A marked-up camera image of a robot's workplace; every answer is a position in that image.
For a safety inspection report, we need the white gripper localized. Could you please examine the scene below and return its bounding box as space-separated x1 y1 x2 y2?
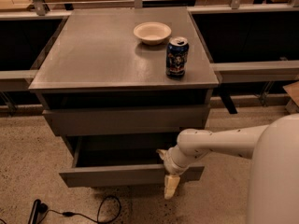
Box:
156 146 195 200

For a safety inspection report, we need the grey drawer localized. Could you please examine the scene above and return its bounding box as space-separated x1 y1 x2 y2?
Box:
43 105 210 136
58 135 206 189

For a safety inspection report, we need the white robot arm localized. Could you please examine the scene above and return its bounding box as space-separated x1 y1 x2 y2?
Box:
157 114 299 224

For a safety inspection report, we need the grey top drawer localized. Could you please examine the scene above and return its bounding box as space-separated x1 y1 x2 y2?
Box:
43 105 210 136

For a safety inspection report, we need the grey drawer cabinet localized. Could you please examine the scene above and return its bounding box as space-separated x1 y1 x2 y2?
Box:
28 7 220 189

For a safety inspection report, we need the blue soda can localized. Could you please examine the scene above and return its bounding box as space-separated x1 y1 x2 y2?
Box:
166 36 189 78

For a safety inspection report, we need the black power adapter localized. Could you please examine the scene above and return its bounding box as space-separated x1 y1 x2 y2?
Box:
28 199 48 224

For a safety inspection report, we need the white paper bowl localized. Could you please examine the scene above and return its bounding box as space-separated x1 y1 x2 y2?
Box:
134 22 172 46

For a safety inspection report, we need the black power cable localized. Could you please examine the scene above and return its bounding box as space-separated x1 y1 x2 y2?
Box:
43 195 122 224

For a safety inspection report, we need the grey metal rail frame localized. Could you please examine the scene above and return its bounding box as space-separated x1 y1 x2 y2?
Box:
1 0 298 113

